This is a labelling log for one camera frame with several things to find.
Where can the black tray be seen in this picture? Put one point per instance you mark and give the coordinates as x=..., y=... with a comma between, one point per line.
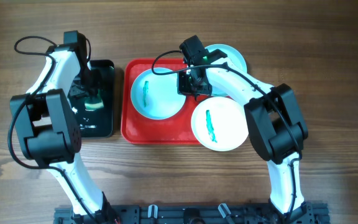
x=98, y=123

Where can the black mounting rail base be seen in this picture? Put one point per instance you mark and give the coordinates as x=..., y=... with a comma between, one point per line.
x=249, y=213

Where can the white plate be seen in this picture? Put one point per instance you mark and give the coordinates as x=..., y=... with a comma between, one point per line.
x=219, y=123
x=235, y=56

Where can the green yellow scrub sponge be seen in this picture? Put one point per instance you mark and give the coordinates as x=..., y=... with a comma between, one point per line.
x=93, y=103

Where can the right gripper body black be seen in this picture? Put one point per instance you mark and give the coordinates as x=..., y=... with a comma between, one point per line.
x=187, y=85

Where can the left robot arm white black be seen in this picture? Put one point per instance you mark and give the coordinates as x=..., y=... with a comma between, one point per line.
x=45, y=135

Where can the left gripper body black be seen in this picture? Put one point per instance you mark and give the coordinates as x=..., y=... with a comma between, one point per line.
x=91, y=84

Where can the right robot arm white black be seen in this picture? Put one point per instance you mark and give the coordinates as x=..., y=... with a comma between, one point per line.
x=276, y=126

